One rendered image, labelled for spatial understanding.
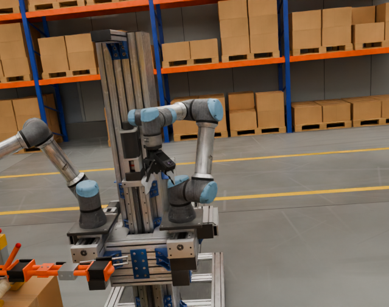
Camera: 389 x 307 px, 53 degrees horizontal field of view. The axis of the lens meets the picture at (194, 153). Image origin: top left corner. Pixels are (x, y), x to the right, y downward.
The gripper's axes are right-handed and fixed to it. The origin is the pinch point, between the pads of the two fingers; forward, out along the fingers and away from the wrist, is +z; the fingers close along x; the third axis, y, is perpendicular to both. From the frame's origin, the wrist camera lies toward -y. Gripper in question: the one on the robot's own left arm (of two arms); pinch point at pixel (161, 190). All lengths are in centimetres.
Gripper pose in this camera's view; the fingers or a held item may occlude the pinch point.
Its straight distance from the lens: 170.3
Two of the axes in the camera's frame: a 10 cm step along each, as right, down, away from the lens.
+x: -7.6, 2.3, -6.1
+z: 0.9, 9.6, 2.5
